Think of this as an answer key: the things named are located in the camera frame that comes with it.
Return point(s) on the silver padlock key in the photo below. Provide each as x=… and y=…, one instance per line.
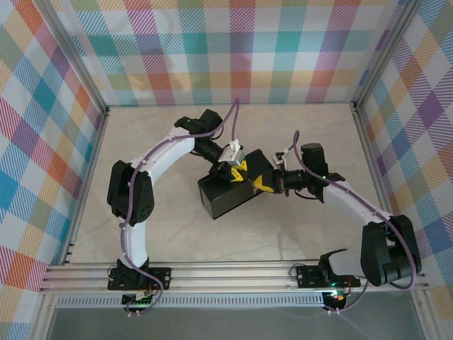
x=254, y=189

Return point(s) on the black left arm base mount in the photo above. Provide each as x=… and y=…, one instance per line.
x=157, y=278

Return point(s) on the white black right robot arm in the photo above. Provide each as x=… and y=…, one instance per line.
x=354, y=205

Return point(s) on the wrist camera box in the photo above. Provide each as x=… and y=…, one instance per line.
x=279, y=157
x=231, y=154

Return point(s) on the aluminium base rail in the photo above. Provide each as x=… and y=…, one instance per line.
x=230, y=274

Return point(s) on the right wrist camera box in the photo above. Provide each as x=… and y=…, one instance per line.
x=279, y=157

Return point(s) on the small circuit board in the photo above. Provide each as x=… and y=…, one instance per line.
x=139, y=300
x=336, y=297

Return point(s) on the aluminium frame post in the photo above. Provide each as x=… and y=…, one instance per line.
x=385, y=49
x=70, y=60

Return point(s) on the black box starry night lid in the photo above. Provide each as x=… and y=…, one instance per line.
x=230, y=198

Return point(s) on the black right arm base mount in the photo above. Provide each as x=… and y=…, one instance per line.
x=311, y=276

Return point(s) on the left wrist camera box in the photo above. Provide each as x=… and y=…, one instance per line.
x=231, y=154

